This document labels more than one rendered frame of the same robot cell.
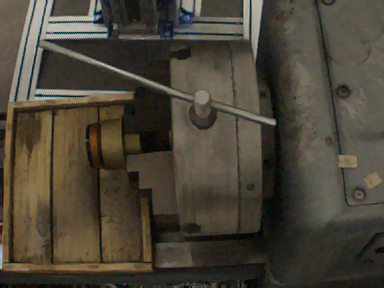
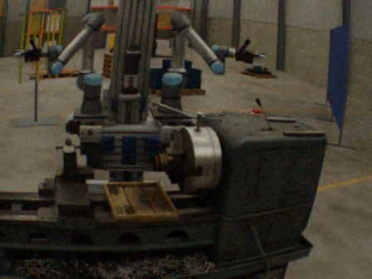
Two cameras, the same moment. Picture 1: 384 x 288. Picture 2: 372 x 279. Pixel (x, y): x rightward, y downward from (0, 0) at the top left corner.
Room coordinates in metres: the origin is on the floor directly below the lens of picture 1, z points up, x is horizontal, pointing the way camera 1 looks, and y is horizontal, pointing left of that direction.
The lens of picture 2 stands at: (-1.26, 0.40, 1.73)
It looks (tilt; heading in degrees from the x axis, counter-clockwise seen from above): 18 degrees down; 350
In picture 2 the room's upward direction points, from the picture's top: 5 degrees clockwise
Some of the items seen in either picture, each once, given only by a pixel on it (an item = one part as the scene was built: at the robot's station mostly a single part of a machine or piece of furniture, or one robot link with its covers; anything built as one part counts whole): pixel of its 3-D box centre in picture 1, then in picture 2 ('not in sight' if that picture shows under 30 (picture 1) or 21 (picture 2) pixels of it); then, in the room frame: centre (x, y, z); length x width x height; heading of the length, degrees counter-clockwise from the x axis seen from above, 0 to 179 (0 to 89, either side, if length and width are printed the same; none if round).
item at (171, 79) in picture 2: not in sight; (172, 84); (1.05, 0.10, 1.33); 0.13 x 0.12 x 0.14; 163
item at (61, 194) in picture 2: not in sight; (70, 188); (0.35, 0.65, 0.95); 0.43 x 0.17 x 0.05; 9
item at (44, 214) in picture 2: not in sight; (63, 198); (0.33, 0.70, 0.90); 0.47 x 0.30 x 0.06; 9
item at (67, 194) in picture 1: (74, 184); (138, 200); (0.39, 0.31, 0.89); 0.36 x 0.30 x 0.04; 9
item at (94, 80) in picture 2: not in sight; (92, 85); (1.02, 0.60, 1.33); 0.13 x 0.12 x 0.14; 25
